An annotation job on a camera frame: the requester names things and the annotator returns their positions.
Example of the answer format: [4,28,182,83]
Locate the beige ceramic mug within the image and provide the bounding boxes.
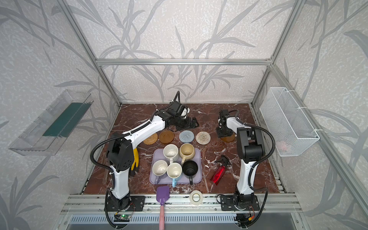
[179,143,196,165]

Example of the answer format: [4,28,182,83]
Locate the white tape roll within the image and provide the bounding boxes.
[189,190,203,206]

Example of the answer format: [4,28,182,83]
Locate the white mug purple handle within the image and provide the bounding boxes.
[152,160,168,185]

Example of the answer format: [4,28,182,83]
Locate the grey blue woven coaster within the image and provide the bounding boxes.
[179,130,195,143]

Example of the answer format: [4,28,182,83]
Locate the white mug blue handle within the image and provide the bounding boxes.
[167,163,182,188]

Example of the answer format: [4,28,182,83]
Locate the red spray bottle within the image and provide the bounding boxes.
[211,155,231,185]

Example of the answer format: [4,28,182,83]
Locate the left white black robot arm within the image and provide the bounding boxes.
[90,101,199,201]

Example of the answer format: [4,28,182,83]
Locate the black mug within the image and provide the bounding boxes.
[182,160,198,185]

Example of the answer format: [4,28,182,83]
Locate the clear plastic wall shelf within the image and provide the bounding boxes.
[9,90,94,156]

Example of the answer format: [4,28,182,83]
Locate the brown wooden coaster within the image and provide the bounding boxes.
[159,130,174,144]

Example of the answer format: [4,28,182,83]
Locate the amber round coaster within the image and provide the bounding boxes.
[221,134,235,143]

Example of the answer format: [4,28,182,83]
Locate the purple pink spatula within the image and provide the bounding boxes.
[156,186,170,230]

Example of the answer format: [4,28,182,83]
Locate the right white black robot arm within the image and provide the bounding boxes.
[216,109,276,211]

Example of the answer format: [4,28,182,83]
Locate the lilac plastic tray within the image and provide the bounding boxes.
[149,148,202,185]

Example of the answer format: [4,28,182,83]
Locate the white speckled mug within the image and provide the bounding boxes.
[163,144,179,164]

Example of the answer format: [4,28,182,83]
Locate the yellow black work glove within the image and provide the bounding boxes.
[129,148,139,177]

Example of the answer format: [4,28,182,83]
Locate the woven straw coaster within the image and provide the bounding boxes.
[143,133,158,145]

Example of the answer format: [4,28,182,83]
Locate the white wire basket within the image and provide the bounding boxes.
[260,87,320,157]

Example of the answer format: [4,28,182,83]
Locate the white patterned woven coaster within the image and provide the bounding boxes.
[195,131,211,145]

